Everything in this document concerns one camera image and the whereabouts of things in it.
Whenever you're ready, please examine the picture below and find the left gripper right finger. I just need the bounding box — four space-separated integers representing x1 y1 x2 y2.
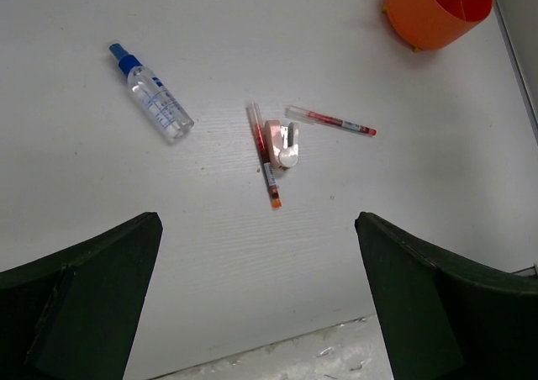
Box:
355 212 537 379

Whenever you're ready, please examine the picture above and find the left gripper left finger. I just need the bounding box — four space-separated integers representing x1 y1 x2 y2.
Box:
1 212 162 379

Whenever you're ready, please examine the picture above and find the orange gel pen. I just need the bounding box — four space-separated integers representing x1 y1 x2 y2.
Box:
246 103 282 209

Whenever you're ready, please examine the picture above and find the blue capped spray bottle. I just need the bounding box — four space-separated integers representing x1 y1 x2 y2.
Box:
108 42 194 143

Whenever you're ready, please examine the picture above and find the red gel pen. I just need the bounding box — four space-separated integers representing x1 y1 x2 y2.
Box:
286 106 377 137

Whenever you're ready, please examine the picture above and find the orange round organizer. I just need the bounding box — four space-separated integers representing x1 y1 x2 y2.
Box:
382 0 493 51

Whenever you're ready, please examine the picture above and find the aluminium side rail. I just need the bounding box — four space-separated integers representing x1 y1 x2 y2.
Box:
493 0 537 139

